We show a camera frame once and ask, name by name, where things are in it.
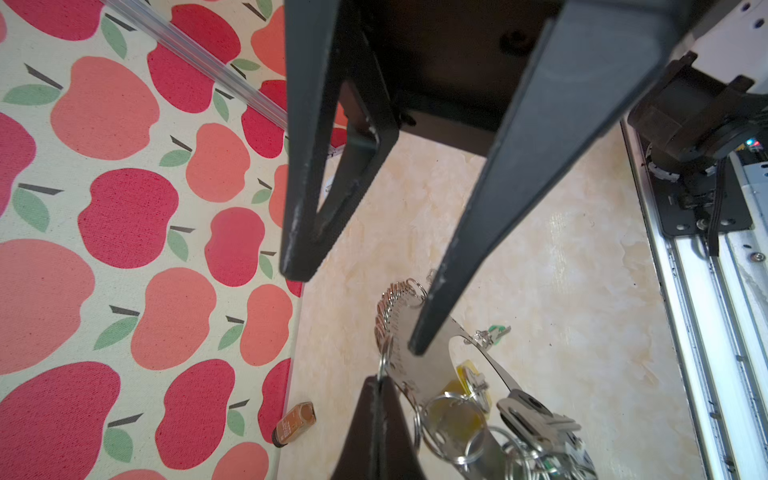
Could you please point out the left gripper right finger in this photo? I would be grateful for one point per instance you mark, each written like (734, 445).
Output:
(396, 455)

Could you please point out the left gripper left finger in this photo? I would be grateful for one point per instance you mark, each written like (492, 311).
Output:
(359, 457)

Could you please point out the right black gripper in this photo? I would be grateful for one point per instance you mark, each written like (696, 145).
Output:
(446, 71)

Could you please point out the metal key organizer plate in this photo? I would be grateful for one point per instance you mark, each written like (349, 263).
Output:
(453, 389)

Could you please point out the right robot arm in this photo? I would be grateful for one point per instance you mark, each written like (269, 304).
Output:
(703, 104)

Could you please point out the small amber bottle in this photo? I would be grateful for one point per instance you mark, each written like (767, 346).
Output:
(297, 421)

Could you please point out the black key tag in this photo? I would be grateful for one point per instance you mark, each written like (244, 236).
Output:
(543, 431)

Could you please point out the green key tag lower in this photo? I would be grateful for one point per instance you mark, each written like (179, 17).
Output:
(492, 335)

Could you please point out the right aluminium frame post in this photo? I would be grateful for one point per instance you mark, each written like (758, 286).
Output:
(208, 50)

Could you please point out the front aluminium rail base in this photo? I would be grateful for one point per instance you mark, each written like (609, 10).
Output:
(717, 309)

